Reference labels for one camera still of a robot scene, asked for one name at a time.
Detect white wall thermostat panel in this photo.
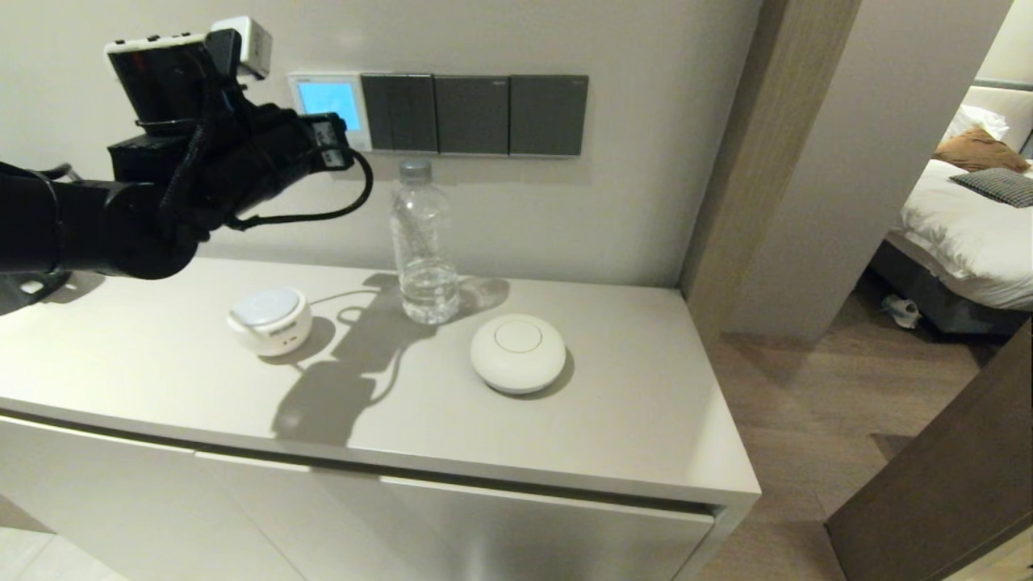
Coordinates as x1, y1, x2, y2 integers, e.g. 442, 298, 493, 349
288, 71, 374, 154

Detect clear plastic water bottle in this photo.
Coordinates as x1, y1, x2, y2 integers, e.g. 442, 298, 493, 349
390, 159, 462, 326

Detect white round smart speaker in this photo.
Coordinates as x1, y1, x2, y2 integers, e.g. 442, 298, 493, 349
228, 287, 314, 357

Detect grey sideboard cabinet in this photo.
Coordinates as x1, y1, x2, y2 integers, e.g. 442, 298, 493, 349
0, 250, 762, 581

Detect white round dome device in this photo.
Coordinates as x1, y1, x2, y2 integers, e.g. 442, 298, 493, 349
470, 313, 567, 395

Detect black glossy stand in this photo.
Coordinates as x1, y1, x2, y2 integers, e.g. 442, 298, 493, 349
0, 270, 72, 316

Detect grey cabinet door narrow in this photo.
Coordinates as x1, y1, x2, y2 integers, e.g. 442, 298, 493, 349
0, 413, 307, 581

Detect grey cabinet door wide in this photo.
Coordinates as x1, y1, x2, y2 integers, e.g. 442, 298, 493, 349
198, 450, 715, 581

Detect white slipper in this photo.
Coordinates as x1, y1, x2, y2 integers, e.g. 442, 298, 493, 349
881, 295, 922, 331

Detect dark grey bed base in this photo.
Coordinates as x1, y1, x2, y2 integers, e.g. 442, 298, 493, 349
870, 240, 1032, 340

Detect white pillow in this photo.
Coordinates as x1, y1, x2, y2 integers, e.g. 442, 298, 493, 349
940, 105, 1010, 146

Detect white bed duvet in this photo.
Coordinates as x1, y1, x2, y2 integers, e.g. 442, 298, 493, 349
886, 160, 1033, 314

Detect brown pillow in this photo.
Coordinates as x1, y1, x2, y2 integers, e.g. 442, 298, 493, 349
932, 127, 1031, 174

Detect grey checked pillow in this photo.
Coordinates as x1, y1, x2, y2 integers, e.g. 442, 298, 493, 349
948, 168, 1033, 210

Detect beige upholstered headboard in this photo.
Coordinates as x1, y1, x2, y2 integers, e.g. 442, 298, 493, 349
960, 79, 1033, 154

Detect dark brown wooden door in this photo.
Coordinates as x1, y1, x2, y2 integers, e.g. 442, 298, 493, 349
825, 319, 1033, 581

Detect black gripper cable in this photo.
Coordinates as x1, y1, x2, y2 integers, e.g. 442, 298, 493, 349
157, 77, 374, 232

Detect grey triple rocker switch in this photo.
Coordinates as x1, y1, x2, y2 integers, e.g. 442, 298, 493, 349
361, 73, 439, 155

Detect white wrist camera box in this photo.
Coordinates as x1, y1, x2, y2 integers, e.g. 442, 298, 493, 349
210, 16, 273, 80

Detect wooden door frame post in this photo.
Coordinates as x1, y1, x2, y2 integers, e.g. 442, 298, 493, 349
678, 0, 862, 356

